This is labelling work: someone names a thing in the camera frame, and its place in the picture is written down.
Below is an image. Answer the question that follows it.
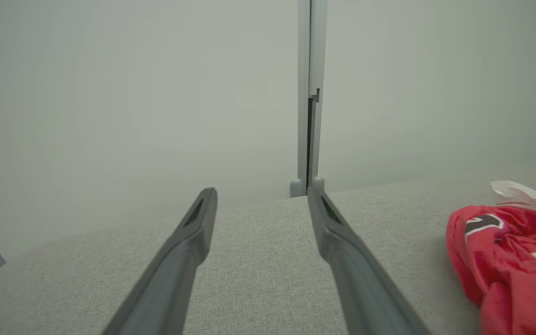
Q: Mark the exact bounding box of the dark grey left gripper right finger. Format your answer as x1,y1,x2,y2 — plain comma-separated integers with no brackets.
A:
307,186,431,335

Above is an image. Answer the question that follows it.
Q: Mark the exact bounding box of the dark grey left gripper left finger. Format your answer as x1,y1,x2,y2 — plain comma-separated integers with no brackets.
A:
102,187,218,335

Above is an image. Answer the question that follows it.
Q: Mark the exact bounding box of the red white printed jersey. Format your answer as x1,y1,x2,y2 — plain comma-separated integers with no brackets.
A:
446,181,536,335

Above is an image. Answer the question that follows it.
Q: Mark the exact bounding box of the grey metal partition post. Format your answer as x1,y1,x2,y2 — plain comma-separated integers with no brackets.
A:
297,0,328,194

